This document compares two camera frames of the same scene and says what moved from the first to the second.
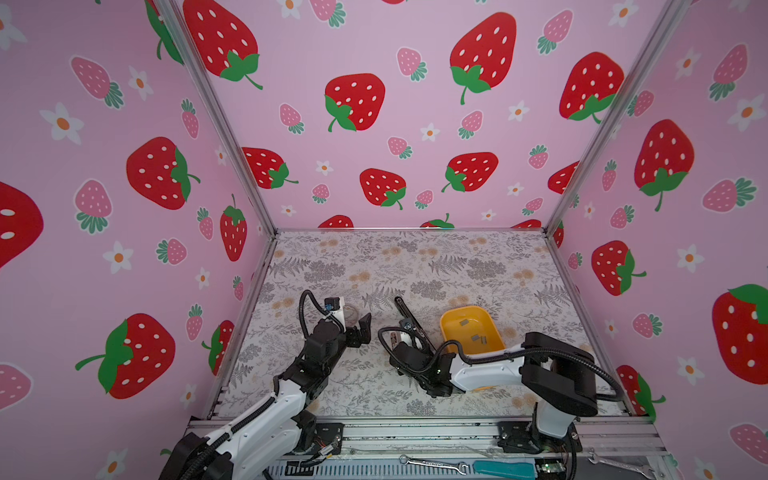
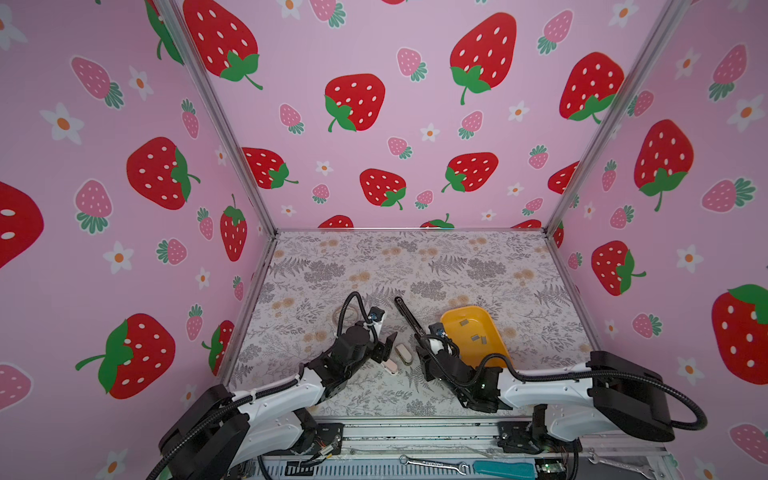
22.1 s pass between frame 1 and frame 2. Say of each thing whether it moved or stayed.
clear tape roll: stayed
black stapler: stayed
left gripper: moved
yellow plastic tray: stayed
